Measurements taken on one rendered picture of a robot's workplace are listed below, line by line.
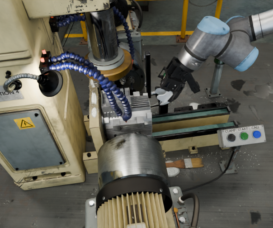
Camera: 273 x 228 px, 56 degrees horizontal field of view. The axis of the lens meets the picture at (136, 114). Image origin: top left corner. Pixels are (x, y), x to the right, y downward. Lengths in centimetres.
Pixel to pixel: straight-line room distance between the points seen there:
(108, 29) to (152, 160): 44
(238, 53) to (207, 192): 62
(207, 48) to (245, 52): 12
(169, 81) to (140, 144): 24
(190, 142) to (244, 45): 56
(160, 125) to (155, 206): 75
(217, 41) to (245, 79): 92
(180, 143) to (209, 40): 58
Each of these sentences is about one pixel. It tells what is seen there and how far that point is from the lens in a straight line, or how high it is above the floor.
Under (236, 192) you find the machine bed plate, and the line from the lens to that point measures 125.
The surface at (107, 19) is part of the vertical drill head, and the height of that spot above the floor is 150.
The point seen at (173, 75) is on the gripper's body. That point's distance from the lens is 94.
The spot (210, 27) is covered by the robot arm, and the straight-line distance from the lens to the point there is 85.
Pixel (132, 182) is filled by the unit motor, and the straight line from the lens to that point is 58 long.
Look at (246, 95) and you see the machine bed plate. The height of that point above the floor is 80.
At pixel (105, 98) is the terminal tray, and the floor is 112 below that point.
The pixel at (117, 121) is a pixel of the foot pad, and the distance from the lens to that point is 107.
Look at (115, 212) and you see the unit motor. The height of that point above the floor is 135.
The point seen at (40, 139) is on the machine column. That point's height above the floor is 116.
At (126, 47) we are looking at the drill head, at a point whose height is 115.
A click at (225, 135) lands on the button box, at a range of 105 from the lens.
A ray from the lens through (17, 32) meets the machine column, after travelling 71.
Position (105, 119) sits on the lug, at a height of 109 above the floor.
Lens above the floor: 187
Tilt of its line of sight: 47 degrees down
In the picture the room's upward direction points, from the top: 5 degrees counter-clockwise
